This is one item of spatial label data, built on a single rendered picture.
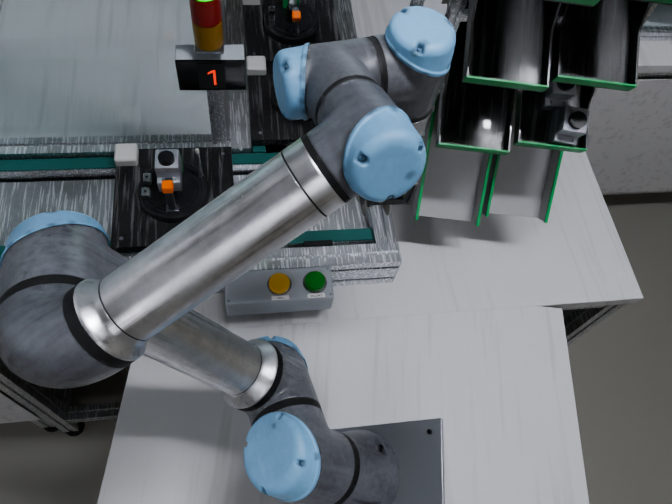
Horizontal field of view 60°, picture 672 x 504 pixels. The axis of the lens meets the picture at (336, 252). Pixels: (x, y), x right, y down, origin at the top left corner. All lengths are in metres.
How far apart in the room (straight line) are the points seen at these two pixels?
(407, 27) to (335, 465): 0.61
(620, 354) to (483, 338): 1.26
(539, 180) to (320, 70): 0.78
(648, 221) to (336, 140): 2.44
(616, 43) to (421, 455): 0.74
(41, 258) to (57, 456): 1.46
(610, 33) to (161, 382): 1.00
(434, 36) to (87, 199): 0.89
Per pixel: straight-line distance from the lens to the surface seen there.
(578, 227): 1.52
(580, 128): 1.12
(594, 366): 2.41
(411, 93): 0.66
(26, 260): 0.71
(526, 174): 1.29
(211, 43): 1.06
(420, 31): 0.64
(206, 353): 0.84
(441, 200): 1.22
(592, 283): 1.46
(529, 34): 1.03
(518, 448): 1.25
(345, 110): 0.53
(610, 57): 1.08
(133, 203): 1.24
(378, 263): 1.18
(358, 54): 0.63
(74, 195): 1.35
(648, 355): 2.55
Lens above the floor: 1.99
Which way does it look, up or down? 61 degrees down
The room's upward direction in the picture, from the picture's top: 13 degrees clockwise
